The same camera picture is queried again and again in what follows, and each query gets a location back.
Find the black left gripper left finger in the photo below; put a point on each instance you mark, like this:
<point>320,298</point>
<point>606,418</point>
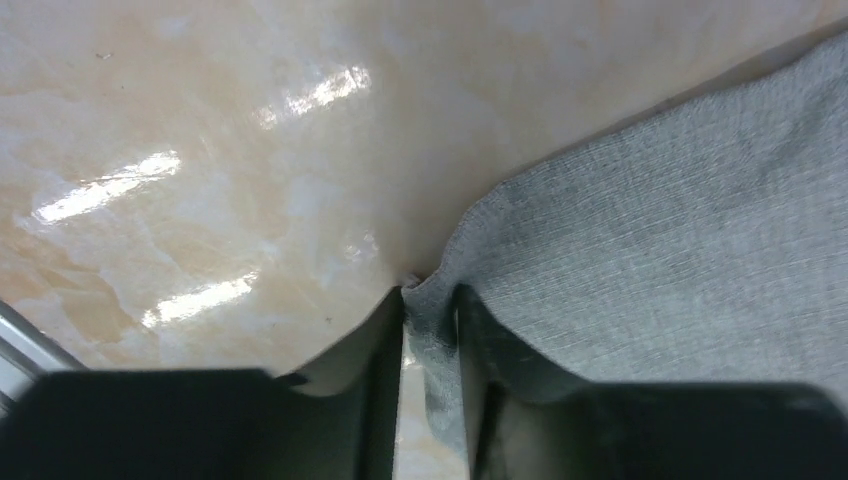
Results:
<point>335,417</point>

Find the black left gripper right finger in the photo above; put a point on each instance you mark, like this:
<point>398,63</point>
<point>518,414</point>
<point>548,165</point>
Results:
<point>526,417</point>

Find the grey cloth napkin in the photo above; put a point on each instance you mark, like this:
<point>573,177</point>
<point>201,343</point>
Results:
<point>708,242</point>

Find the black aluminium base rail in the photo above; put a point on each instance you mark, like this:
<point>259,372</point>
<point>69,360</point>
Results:
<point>27,354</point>

